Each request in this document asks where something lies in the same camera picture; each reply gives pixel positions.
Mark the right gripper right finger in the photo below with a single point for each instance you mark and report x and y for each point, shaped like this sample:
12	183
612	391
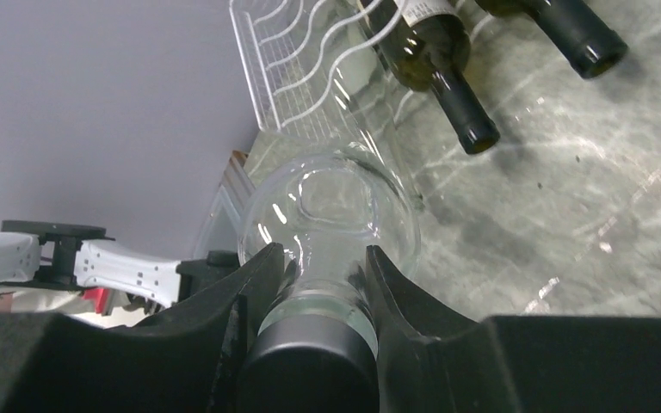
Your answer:
433	359

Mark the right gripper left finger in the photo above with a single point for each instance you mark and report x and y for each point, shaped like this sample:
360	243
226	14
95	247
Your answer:
183	359

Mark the dark green wine bottle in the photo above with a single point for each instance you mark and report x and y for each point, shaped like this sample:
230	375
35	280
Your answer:
427	50

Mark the wine bottle with cream label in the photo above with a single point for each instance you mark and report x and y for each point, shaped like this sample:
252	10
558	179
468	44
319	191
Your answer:
589	45

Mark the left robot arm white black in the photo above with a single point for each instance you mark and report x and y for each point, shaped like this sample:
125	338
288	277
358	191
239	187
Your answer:
82	258

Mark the white wire wine rack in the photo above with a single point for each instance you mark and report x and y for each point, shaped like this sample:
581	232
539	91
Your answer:
272	38

